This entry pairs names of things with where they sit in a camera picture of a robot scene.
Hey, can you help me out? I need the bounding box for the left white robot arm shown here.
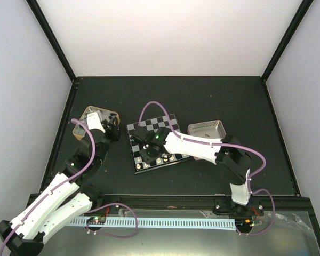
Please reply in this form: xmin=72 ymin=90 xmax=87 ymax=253
xmin=0 ymin=112 xmax=121 ymax=255

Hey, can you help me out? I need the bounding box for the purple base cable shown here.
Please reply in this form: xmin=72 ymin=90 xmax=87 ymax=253
xmin=85 ymin=202 xmax=139 ymax=238

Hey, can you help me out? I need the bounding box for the pink tin box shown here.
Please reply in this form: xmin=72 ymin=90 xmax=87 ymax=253
xmin=187 ymin=120 xmax=226 ymax=165

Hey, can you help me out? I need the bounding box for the black aluminium frame rail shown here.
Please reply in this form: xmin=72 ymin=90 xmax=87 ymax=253
xmin=93 ymin=193 xmax=314 ymax=216

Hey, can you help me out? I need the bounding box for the white slotted cable duct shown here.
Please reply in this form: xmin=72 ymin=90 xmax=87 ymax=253
xmin=67 ymin=216 xmax=236 ymax=231

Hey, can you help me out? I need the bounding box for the small circuit board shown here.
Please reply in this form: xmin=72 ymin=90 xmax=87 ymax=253
xmin=86 ymin=217 xmax=106 ymax=225

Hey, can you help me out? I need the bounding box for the gold tin box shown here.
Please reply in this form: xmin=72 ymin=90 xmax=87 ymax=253
xmin=77 ymin=106 xmax=121 ymax=141

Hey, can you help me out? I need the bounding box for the black white chess board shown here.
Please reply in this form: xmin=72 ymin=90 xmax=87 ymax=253
xmin=126 ymin=114 xmax=192 ymax=174

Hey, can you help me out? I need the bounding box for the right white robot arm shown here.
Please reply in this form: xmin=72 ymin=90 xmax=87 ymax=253
xmin=131 ymin=126 xmax=251 ymax=215

